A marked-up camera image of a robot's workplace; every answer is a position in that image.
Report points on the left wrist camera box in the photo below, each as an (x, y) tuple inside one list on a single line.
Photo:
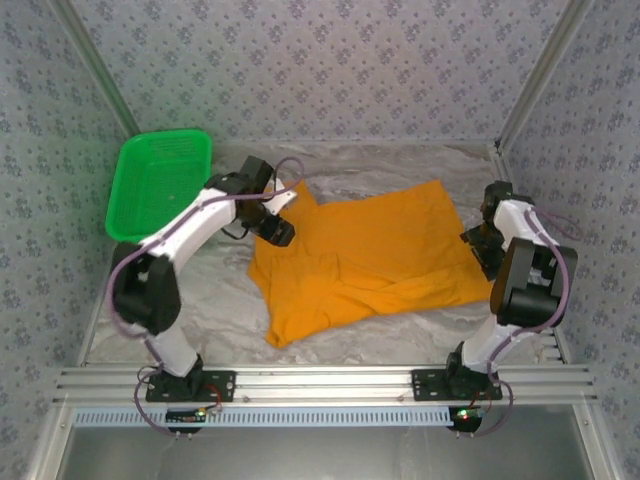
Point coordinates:
[(256, 174)]

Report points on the grey metal panel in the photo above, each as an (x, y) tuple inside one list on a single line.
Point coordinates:
[(320, 455)]

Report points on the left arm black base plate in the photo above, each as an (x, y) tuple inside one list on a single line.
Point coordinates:
[(225, 385)]

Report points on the aluminium frame post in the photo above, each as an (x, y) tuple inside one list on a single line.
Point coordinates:
[(96, 65), (546, 65)]

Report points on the aluminium mounting rail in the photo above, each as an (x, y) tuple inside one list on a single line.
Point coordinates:
[(320, 382)]

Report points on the orange t-shirt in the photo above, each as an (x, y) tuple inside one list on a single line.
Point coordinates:
[(380, 250)]

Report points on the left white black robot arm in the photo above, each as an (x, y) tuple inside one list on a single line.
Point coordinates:
[(150, 290)]

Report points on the green plastic basket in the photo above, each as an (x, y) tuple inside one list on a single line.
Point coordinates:
[(150, 190)]

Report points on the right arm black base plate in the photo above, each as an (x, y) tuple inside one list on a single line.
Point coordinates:
[(422, 385)]

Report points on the aluminium frame leg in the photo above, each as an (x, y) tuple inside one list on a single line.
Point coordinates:
[(50, 445), (595, 445)]

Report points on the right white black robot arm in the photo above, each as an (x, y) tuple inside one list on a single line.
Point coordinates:
[(530, 290)]

